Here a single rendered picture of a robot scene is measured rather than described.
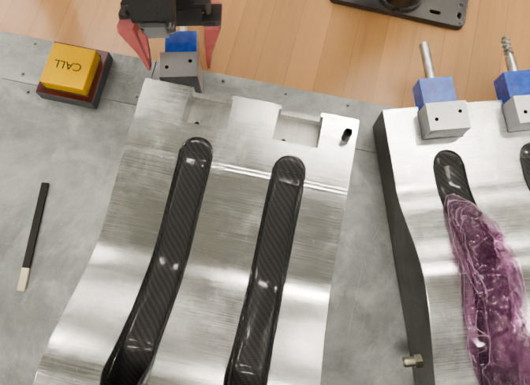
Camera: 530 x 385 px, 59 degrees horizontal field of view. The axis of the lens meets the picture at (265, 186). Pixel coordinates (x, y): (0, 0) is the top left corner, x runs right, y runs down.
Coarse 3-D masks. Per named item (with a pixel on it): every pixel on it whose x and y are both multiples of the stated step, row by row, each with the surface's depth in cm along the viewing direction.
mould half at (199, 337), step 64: (192, 128) 54; (256, 128) 54; (128, 192) 53; (256, 192) 53; (320, 192) 53; (128, 256) 51; (192, 256) 51; (320, 256) 51; (64, 320) 46; (192, 320) 47; (320, 320) 48; (64, 384) 43; (192, 384) 43
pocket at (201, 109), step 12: (192, 96) 57; (204, 96) 57; (216, 96) 57; (192, 108) 58; (204, 108) 58; (216, 108) 58; (228, 108) 58; (192, 120) 57; (204, 120) 57; (216, 120) 57
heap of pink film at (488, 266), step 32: (448, 224) 53; (480, 224) 51; (480, 256) 48; (512, 256) 50; (480, 288) 46; (512, 288) 47; (480, 320) 47; (512, 320) 47; (480, 352) 48; (512, 352) 47; (480, 384) 48; (512, 384) 47
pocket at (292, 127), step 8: (280, 112) 56; (288, 112) 56; (296, 112) 56; (280, 120) 57; (288, 120) 57; (296, 120) 57; (304, 120) 57; (312, 120) 56; (320, 120) 56; (280, 128) 57; (288, 128) 57; (296, 128) 57; (304, 128) 57; (312, 128) 57; (320, 128) 56; (280, 136) 57; (288, 136) 57; (296, 136) 57; (304, 136) 57; (312, 136) 57; (304, 144) 57; (312, 144) 57
